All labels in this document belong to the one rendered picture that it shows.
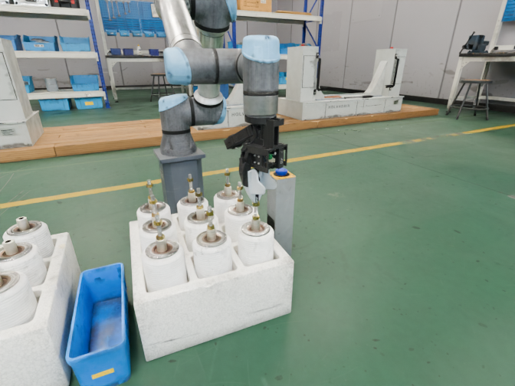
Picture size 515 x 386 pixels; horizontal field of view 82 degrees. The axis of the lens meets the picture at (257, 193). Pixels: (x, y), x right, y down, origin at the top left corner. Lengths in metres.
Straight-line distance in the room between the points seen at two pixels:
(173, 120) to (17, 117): 1.74
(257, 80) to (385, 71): 3.65
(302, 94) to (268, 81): 2.70
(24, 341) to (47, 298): 0.09
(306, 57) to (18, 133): 2.54
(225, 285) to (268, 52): 0.52
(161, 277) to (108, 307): 0.32
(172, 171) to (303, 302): 0.72
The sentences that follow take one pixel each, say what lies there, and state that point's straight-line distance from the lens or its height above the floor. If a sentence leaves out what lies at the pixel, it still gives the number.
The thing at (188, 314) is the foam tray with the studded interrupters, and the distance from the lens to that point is 0.77.
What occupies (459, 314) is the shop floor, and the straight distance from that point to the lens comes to 1.07.
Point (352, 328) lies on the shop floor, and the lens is 0.90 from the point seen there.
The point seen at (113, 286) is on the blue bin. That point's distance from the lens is 1.00.
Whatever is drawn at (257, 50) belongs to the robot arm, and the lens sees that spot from 0.62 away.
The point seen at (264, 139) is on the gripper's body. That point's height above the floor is 0.50.
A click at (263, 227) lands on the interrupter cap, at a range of 0.78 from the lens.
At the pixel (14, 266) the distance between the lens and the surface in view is 0.86.
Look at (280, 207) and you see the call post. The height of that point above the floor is 0.21.
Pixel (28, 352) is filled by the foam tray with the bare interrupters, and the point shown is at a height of 0.13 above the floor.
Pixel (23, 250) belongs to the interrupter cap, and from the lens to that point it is 0.88.
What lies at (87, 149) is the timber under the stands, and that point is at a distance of 2.66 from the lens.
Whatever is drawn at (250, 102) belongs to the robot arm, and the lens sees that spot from 0.63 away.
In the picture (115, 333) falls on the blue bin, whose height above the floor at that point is 0.00.
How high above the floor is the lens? 0.65
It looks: 24 degrees down
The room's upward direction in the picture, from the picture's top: straight up
